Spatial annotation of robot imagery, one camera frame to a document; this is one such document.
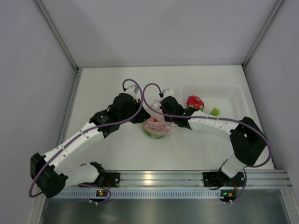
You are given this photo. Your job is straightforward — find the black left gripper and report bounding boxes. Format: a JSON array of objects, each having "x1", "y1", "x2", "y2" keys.
[{"x1": 119, "y1": 98, "x2": 150, "y2": 124}]

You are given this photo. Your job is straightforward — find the clear zip top bag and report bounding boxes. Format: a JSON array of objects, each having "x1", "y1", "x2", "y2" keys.
[{"x1": 142, "y1": 107, "x2": 175, "y2": 139}]

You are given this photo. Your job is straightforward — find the fake watermelon slice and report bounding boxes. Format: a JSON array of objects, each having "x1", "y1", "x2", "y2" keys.
[{"x1": 142, "y1": 120, "x2": 170, "y2": 139}]

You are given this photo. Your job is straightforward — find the red fake food piece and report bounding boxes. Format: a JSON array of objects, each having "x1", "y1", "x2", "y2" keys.
[{"x1": 186, "y1": 95, "x2": 205, "y2": 111}]

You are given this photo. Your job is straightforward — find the green fake grapes bunch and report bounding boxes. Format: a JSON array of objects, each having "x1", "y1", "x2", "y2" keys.
[{"x1": 210, "y1": 108, "x2": 220, "y2": 116}]

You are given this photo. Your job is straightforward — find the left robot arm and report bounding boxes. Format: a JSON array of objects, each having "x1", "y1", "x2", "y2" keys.
[{"x1": 30, "y1": 92, "x2": 150, "y2": 198}]

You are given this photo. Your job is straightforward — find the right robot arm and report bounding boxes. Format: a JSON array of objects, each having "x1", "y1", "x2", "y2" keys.
[{"x1": 160, "y1": 96, "x2": 267, "y2": 186}]

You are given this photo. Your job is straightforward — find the white perforated plastic basket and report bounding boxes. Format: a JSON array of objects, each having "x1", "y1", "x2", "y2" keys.
[{"x1": 180, "y1": 84, "x2": 250, "y2": 120}]

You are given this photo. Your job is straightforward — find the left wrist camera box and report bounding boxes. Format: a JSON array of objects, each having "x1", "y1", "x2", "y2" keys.
[{"x1": 124, "y1": 85, "x2": 139, "y2": 98}]

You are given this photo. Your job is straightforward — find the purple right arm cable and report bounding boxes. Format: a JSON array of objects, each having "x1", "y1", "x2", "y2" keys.
[{"x1": 142, "y1": 83, "x2": 272, "y2": 168}]

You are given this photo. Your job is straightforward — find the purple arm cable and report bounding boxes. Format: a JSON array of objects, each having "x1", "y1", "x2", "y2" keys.
[
  {"x1": 142, "y1": 83, "x2": 272, "y2": 168},
  {"x1": 28, "y1": 79, "x2": 144, "y2": 198}
]

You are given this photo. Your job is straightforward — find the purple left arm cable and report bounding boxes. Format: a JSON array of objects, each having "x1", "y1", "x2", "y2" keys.
[{"x1": 28, "y1": 79, "x2": 144, "y2": 198}]

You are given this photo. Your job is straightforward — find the grey slotted cable duct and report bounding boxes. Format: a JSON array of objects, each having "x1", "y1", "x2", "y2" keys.
[{"x1": 54, "y1": 189, "x2": 233, "y2": 199}]

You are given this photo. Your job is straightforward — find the aluminium frame post left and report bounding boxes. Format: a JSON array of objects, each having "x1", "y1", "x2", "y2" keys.
[{"x1": 35, "y1": 0, "x2": 81, "y2": 73}]

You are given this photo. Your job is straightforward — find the aluminium frame post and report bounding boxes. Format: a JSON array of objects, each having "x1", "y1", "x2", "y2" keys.
[
  {"x1": 35, "y1": 0, "x2": 81, "y2": 73},
  {"x1": 242, "y1": 0, "x2": 286, "y2": 70}
]

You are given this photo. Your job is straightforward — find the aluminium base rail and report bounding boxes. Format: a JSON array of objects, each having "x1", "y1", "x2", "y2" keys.
[{"x1": 77, "y1": 170, "x2": 290, "y2": 189}]

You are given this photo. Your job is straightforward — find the aluminium frame post right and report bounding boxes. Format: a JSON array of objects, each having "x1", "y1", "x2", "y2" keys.
[{"x1": 242, "y1": 0, "x2": 286, "y2": 70}]

